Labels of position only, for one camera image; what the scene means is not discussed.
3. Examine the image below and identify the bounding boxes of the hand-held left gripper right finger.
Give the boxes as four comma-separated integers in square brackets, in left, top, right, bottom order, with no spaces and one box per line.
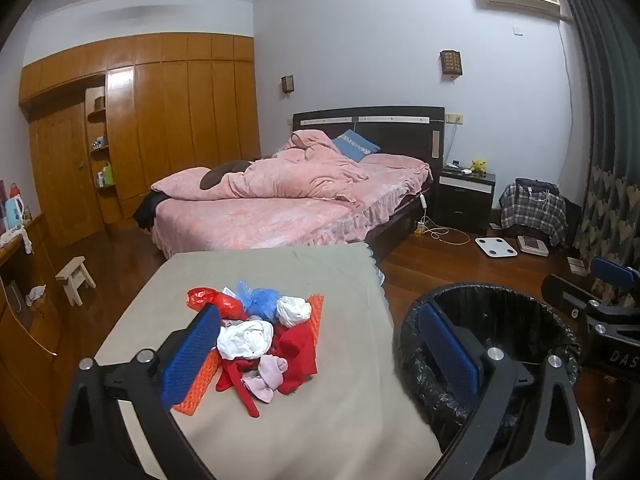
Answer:
[418,302,584,480]

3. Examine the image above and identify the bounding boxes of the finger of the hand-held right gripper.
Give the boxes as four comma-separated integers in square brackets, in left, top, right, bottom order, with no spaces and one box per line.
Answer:
[541,274,608,333]
[590,256,640,307]

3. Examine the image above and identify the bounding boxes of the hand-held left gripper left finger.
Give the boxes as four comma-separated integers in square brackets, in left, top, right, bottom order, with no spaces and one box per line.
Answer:
[55,304,223,480]

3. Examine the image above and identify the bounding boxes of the black trash bin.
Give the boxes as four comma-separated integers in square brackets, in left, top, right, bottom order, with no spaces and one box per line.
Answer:
[398,282,583,456]

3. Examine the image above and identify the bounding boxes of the red plastic bag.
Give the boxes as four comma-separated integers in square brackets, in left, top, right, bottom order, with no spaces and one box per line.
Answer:
[187,287,248,321]

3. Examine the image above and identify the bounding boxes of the blue plastic bag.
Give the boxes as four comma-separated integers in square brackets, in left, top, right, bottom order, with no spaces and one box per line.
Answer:
[235,280,281,318]

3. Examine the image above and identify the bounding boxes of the large white plastic bag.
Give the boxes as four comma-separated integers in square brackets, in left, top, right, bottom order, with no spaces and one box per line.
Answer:
[217,319,274,361]

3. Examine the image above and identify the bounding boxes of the pink sock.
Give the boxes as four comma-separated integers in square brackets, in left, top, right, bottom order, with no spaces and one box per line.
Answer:
[242,355,289,403]

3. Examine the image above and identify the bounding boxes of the white bathroom scale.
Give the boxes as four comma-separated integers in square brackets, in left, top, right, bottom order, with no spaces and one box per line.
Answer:
[475,236,517,260]

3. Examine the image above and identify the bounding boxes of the plaid shirt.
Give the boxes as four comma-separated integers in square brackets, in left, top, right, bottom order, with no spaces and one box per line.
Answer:
[500,182,568,246]

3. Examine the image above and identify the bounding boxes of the red cloth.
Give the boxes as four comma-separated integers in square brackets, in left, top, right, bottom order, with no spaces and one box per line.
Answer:
[215,324,319,418]

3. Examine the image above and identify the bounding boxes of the small white plastic bag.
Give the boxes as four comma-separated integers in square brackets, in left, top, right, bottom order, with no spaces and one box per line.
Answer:
[276,296,313,328]

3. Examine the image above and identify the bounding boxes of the orange foam mesh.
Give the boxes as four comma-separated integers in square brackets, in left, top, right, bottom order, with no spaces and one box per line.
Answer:
[172,294,326,416]

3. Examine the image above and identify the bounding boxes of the beige tablecloth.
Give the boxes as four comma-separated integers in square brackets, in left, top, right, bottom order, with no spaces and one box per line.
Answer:
[92,242,446,480]

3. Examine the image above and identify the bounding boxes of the small wooden stool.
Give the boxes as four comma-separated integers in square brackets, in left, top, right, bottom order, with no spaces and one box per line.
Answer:
[55,256,97,307]

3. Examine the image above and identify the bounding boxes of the dark nightstand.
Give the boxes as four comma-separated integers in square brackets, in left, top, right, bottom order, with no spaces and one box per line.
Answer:
[432,166,497,235]

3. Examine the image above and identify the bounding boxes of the dark wooden bed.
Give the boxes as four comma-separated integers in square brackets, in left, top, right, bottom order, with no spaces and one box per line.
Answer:
[150,106,446,261]

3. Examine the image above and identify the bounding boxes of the black garment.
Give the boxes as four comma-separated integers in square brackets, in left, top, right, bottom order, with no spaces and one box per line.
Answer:
[132,191,168,233]

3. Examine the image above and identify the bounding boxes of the grey patterned curtain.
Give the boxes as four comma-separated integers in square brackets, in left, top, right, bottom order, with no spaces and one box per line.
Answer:
[547,0,640,271]

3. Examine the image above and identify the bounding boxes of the wooden side cabinet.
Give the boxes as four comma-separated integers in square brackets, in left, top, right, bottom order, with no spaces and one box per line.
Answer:
[0,212,121,480]

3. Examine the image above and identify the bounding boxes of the brown cushion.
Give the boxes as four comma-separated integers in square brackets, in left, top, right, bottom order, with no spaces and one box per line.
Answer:
[200,160,253,191]

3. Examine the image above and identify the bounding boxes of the grey paper bag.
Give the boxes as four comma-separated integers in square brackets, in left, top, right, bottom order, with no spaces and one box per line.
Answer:
[1,280,26,315]

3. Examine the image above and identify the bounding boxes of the pink duvet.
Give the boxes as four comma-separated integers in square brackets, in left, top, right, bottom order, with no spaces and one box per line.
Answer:
[151,130,371,203]

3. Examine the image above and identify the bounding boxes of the light blue kettle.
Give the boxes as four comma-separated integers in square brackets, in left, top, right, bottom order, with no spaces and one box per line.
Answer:
[4,195,28,233]

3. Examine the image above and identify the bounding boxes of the blue pillow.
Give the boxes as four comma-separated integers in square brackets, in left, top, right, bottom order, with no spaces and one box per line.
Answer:
[331,130,381,162]

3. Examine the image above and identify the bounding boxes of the wooden wardrobe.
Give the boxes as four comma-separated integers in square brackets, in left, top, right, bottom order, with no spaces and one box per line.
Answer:
[19,32,261,248]

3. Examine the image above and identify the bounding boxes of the white power strip cable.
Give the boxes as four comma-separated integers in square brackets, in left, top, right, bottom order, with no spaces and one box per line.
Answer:
[414,192,472,247]

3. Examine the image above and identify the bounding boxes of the large wall lamp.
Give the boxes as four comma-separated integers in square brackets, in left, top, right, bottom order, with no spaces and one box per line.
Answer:
[440,50,463,81]

